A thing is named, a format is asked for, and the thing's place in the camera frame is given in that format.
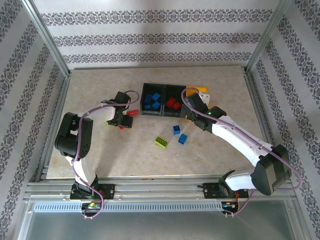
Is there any black plastic bin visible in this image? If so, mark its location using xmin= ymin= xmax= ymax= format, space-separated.
xmin=162 ymin=84 xmax=188 ymax=118
xmin=139 ymin=83 xmax=166 ymax=116

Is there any green lego brick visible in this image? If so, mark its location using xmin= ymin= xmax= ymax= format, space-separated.
xmin=154 ymin=136 xmax=170 ymax=150

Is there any metal lower panel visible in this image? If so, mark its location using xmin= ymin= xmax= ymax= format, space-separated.
xmin=18 ymin=199 xmax=310 ymax=240

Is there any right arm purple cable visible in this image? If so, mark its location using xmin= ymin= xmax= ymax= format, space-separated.
xmin=180 ymin=87 xmax=302 ymax=219

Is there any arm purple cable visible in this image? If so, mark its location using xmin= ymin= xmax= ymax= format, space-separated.
xmin=71 ymin=89 xmax=140 ymax=220
xmin=180 ymin=87 xmax=302 ymax=219

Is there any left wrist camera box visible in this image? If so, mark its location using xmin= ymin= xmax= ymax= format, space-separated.
xmin=113 ymin=91 xmax=131 ymax=107

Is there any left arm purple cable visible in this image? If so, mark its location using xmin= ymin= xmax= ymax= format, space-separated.
xmin=71 ymin=89 xmax=140 ymax=220

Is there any aluminium back rail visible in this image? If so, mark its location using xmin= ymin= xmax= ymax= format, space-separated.
xmin=69 ymin=64 xmax=248 ymax=71

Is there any aluminium side rail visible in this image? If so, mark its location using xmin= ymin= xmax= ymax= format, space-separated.
xmin=242 ymin=67 xmax=290 ymax=181
xmin=34 ymin=72 xmax=73 ymax=182

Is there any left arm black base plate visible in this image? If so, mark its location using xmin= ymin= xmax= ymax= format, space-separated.
xmin=69 ymin=183 xmax=116 ymax=201

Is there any aluminium mounting rail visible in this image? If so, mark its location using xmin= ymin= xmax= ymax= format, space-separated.
xmin=24 ymin=176 xmax=293 ymax=201

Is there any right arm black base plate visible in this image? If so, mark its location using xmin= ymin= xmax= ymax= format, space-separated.
xmin=202 ymin=182 xmax=250 ymax=200

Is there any grey slotted cable duct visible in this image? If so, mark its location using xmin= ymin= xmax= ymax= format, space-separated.
xmin=33 ymin=201 xmax=224 ymax=213

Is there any aluminium frame post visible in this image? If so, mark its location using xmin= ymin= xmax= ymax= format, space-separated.
xmin=245 ymin=0 xmax=293 ymax=75
xmin=21 ymin=0 xmax=72 ymax=77

